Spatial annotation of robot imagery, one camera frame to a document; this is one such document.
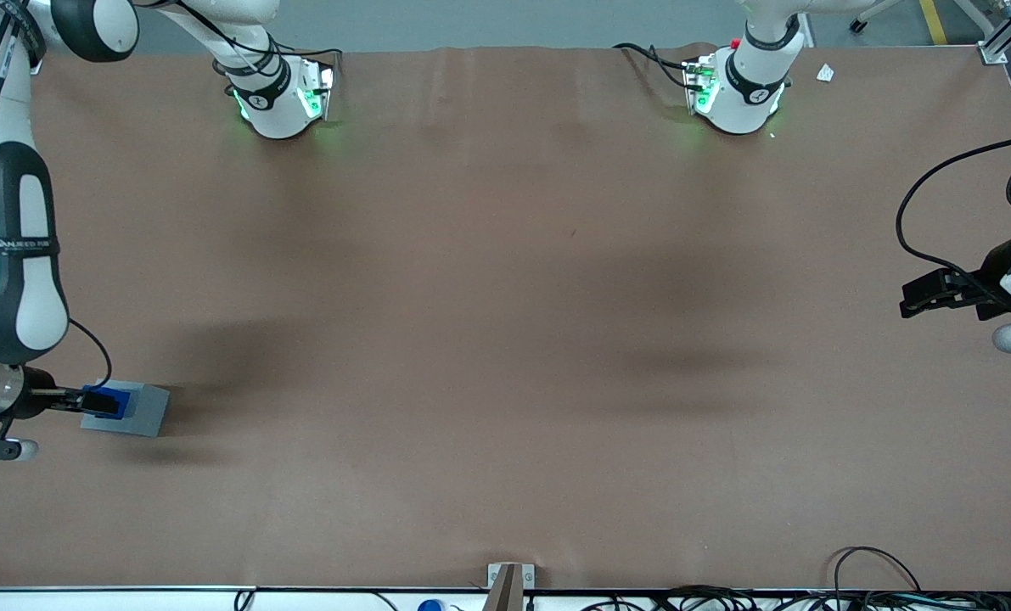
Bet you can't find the brown table mat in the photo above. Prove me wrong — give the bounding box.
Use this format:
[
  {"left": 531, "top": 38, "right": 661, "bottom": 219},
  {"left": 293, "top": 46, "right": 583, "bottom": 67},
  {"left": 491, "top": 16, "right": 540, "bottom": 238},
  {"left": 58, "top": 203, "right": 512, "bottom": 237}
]
[{"left": 0, "top": 42, "right": 1011, "bottom": 592}]

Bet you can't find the chair leg with caster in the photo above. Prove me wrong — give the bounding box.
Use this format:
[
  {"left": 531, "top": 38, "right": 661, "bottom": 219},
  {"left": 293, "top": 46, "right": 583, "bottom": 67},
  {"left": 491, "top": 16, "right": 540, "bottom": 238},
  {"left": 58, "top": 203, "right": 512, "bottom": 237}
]
[{"left": 848, "top": 0, "right": 907, "bottom": 34}]

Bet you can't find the black left base cable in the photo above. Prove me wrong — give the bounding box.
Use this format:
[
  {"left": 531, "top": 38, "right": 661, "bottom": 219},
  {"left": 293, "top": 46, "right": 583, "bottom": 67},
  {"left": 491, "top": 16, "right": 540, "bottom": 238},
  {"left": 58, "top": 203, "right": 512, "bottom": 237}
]
[{"left": 612, "top": 42, "right": 698, "bottom": 91}]

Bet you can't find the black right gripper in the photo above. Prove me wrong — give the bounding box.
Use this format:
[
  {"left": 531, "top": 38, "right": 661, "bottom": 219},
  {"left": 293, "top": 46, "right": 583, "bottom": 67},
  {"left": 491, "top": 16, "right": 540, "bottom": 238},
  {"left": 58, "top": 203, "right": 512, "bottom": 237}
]
[{"left": 11, "top": 366, "right": 121, "bottom": 419}]

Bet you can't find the long black wrist cable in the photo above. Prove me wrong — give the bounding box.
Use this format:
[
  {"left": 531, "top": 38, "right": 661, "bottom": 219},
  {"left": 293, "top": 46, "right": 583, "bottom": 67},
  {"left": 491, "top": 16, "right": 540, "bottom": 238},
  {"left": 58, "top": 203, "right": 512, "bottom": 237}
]
[{"left": 896, "top": 133, "right": 1011, "bottom": 294}]

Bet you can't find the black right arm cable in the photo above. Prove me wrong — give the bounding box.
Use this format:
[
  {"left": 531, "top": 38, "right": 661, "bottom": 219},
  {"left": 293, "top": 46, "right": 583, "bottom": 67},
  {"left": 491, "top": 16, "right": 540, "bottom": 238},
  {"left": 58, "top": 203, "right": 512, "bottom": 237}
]
[{"left": 0, "top": 0, "right": 115, "bottom": 392}]

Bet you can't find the blue plastic part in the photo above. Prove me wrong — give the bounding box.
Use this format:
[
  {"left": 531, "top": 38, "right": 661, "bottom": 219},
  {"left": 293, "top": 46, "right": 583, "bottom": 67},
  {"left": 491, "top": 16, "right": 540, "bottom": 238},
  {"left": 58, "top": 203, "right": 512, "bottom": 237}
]
[{"left": 83, "top": 385, "right": 139, "bottom": 422}]

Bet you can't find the black right base cable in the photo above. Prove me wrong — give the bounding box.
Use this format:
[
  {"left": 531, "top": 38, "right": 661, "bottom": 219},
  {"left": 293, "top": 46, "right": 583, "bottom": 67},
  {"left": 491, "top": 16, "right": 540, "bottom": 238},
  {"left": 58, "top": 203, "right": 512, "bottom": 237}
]
[{"left": 174, "top": 0, "right": 345, "bottom": 79}]

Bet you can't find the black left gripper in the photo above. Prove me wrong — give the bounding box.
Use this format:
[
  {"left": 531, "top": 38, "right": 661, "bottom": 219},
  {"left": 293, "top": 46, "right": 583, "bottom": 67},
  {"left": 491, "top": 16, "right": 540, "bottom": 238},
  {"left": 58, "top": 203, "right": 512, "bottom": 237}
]
[{"left": 899, "top": 231, "right": 1011, "bottom": 322}]

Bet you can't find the gray square base block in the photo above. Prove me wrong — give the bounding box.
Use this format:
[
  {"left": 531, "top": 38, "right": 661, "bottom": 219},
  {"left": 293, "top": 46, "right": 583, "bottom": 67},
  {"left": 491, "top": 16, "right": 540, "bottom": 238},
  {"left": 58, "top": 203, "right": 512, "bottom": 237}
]
[{"left": 80, "top": 381, "right": 171, "bottom": 439}]

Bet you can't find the metal bracket with brown post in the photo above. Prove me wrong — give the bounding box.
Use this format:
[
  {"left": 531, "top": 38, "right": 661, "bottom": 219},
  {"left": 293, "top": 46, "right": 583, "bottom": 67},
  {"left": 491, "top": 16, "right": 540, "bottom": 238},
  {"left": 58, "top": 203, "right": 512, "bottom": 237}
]
[{"left": 483, "top": 562, "right": 536, "bottom": 611}]

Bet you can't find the black base cable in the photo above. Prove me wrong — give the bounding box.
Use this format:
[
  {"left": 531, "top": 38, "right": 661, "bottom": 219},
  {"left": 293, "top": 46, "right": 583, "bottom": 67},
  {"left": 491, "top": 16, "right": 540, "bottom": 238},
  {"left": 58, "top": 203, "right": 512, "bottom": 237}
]
[
  {"left": 612, "top": 42, "right": 698, "bottom": 91},
  {"left": 174, "top": 0, "right": 345, "bottom": 79}
]

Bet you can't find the black looped floor cable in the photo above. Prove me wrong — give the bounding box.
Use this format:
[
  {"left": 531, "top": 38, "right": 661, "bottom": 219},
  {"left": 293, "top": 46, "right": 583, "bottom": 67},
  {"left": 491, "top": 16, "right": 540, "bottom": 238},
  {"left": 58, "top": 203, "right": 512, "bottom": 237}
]
[{"left": 833, "top": 547, "right": 923, "bottom": 595}]

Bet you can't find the black cable tangle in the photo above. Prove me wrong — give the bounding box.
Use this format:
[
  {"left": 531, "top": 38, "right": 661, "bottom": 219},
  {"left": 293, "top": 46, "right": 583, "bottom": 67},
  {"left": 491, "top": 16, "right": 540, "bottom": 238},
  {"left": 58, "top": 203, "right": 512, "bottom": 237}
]
[{"left": 580, "top": 584, "right": 1011, "bottom": 611}]

